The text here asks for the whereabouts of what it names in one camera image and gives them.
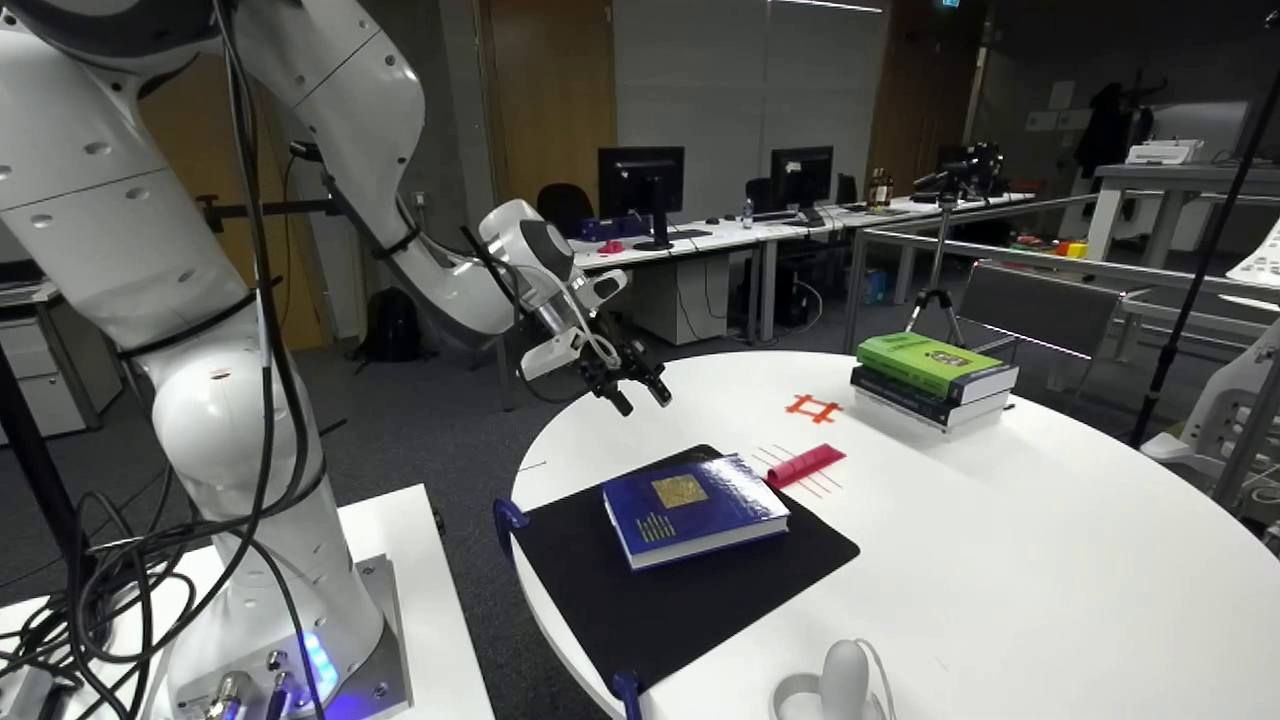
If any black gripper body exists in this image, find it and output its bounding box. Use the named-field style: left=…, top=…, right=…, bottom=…
left=520, top=269, right=644, bottom=381

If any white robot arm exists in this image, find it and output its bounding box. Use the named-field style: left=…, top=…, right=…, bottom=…
left=0, top=0, right=661, bottom=706

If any white robot base platform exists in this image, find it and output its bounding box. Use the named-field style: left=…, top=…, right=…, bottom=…
left=0, top=489, right=494, bottom=720

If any green top book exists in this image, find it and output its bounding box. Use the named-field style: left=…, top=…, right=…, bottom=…
left=855, top=333, right=1017, bottom=402

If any dark middle book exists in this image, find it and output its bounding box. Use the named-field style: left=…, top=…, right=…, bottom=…
left=850, top=367, right=1010, bottom=428

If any white bottom book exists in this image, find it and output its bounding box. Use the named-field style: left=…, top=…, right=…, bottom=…
left=850, top=387, right=1010, bottom=437

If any long white office desk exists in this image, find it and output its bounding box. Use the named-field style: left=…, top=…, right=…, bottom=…
left=570, top=193, right=1033, bottom=339

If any blue clamp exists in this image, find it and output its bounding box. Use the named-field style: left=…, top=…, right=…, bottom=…
left=493, top=495, right=529, bottom=549

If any red flat block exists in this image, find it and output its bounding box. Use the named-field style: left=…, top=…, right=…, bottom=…
left=766, top=444, right=844, bottom=489

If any left computer monitor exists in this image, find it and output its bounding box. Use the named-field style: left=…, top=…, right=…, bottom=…
left=597, top=148, right=685, bottom=246

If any computer monitor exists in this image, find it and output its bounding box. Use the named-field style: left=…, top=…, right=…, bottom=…
left=597, top=148, right=685, bottom=246
left=770, top=148, right=831, bottom=229

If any black table mat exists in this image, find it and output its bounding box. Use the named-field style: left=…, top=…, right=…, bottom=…
left=514, top=444, right=858, bottom=698

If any right computer monitor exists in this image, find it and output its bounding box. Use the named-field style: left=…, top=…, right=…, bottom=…
left=770, top=148, right=831, bottom=229

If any white tape dispenser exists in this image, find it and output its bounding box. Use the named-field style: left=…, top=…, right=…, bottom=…
left=766, top=638, right=897, bottom=720

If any round white table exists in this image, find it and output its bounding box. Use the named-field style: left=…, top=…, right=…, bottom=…
left=511, top=352, right=1280, bottom=720

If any grey metal frame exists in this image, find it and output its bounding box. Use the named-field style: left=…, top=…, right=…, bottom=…
left=869, top=219, right=1276, bottom=433

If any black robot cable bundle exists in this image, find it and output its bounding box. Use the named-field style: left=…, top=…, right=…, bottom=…
left=0, top=0, right=390, bottom=720

